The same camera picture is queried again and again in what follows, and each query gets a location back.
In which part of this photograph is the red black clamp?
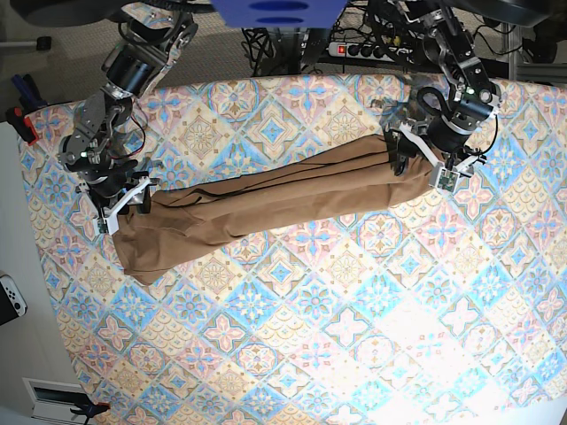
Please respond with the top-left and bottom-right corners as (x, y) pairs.
(5, 107), (39, 145)

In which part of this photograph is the white box device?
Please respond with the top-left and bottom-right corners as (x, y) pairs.
(22, 377), (89, 424)

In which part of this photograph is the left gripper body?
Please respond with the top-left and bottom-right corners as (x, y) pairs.
(416, 86), (496, 153)

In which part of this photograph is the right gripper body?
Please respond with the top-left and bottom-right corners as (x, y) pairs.
(79, 158), (138, 199)

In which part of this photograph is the handheld game console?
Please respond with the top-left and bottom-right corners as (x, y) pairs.
(0, 274), (27, 325)

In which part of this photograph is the orange black clamp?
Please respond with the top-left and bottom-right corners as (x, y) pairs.
(70, 396), (111, 425)

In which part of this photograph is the white power strip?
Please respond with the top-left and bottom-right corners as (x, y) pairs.
(327, 42), (416, 65)

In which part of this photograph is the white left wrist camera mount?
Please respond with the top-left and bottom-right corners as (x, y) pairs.
(383, 118), (486, 193)

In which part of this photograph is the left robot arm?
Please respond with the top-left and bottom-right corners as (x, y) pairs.
(384, 1), (501, 187)

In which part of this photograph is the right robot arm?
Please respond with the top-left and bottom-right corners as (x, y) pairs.
(58, 1), (214, 220)

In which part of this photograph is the brown t-shirt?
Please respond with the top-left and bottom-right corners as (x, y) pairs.
(113, 135), (433, 285)

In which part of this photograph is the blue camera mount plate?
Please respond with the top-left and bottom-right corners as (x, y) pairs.
(211, 0), (347, 28)

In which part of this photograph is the patterned tablecloth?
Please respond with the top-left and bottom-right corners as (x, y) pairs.
(19, 81), (566, 424)

